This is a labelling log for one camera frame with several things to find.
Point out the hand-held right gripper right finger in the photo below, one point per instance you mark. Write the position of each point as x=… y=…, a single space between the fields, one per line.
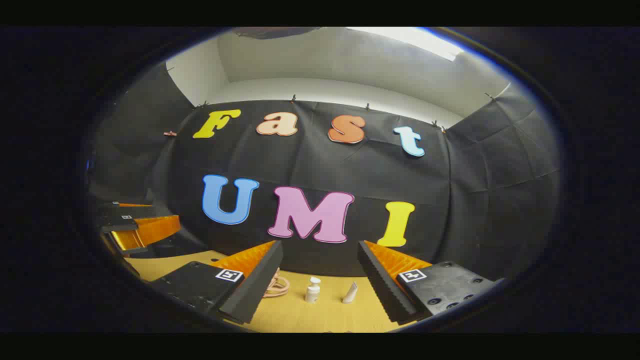
x=382 y=285

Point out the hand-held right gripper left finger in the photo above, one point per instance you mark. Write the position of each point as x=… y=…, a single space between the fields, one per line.
x=252 y=285

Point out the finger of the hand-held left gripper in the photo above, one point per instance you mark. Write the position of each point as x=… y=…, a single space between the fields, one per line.
x=132 y=204
x=125 y=222

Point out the white squeeze tube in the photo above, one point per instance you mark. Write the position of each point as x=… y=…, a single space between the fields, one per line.
x=350 y=294

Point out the pink suitcase with black lining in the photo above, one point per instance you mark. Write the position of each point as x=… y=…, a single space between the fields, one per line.
x=287 y=286

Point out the white pump bottle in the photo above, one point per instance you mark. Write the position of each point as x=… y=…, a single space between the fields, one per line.
x=312 y=292

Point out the black backdrop cloth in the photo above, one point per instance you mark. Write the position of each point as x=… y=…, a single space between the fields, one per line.
x=375 y=175

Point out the ceiling light panel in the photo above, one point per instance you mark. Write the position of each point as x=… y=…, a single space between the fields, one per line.
x=415 y=42

